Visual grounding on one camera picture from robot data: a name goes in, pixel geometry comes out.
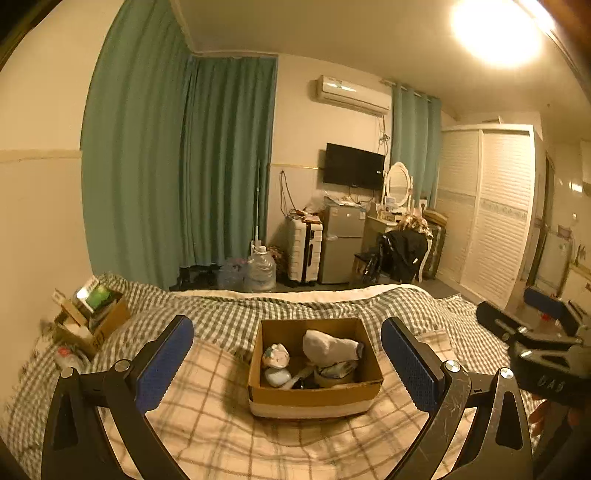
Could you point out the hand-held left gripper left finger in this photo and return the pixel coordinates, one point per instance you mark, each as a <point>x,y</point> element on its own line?
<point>166,364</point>

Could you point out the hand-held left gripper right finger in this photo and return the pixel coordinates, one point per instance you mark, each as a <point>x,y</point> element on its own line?
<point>408,364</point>

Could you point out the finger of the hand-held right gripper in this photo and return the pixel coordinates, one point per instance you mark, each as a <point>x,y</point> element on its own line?
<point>496,316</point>
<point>545,302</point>

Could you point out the white socks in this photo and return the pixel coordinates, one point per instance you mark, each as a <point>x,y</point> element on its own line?
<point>330,346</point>

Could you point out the clear tape roll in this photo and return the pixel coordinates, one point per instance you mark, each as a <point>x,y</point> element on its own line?
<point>323,379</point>

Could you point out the white plastic tube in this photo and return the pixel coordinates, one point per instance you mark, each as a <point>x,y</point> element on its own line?
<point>302,371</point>

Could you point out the small white plush toy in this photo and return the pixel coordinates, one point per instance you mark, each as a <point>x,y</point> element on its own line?
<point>276,355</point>

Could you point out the white earbuds case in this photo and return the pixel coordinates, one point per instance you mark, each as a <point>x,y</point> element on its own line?
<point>277,378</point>

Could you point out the person's right hand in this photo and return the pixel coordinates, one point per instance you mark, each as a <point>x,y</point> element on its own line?
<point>539,417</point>

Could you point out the small cardboard box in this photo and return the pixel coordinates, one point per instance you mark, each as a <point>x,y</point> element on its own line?
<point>108,323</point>

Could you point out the green checked blanket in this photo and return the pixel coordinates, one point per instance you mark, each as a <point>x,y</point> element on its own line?
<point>207,304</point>

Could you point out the beige plaid blanket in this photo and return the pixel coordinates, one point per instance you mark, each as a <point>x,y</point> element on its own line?
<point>221,429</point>

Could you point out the checked suitcase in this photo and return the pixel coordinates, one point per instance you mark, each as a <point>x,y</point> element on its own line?
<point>436,249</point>

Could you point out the green product box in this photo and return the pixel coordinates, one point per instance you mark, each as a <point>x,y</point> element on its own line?
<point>99,297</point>

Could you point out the clear plastic bottle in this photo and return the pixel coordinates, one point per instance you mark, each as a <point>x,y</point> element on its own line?
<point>69,357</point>

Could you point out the white slatted wardrobe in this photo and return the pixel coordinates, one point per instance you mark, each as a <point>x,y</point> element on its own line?
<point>489,217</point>

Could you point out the black jacket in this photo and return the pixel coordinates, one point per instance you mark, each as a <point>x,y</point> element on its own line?
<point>401,254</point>

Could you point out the pack of water bottles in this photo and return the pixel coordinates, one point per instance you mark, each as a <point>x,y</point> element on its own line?
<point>234,274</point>

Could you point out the beige product box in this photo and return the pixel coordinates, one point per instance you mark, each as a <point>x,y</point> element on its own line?
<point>69,307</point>

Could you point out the floral cloth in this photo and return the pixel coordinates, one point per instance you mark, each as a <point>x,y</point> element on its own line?
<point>415,224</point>

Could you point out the large water jug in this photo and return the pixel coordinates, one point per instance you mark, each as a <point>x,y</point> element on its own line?
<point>262,272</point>

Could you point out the grey small fridge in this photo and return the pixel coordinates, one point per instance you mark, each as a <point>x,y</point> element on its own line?
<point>341,249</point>

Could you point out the dressing table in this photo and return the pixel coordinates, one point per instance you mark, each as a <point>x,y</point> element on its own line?
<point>376,230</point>

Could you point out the white suitcase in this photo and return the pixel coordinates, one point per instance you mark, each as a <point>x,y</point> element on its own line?
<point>304,251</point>

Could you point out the oval white mirror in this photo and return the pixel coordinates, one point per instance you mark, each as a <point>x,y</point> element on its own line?
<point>398,181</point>

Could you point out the white mop pole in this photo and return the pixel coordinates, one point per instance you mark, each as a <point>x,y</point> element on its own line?
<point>258,203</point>

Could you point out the narrow green curtain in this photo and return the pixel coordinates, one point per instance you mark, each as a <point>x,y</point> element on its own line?
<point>415,143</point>

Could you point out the wide green curtain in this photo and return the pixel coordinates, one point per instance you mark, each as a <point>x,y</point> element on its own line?
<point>175,161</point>

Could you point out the white air conditioner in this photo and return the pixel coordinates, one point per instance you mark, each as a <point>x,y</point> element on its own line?
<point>353,94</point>

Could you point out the ceiling light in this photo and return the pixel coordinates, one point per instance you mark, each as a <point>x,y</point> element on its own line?
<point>496,30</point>

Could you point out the black wall television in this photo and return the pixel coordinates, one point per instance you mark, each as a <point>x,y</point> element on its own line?
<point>353,165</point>

